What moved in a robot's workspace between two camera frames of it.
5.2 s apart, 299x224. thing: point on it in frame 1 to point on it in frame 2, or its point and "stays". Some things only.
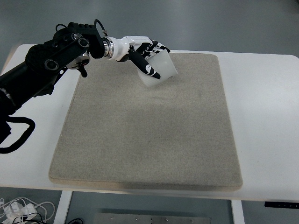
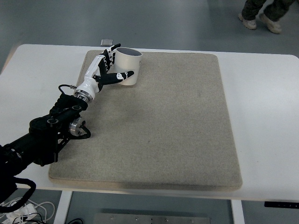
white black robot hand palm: [121, 49] to [93, 83]
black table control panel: [278, 204] stays
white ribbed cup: [162, 65] to [127, 59]
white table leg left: [62, 207] stays
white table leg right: [238, 212] stays
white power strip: [17, 213] stays
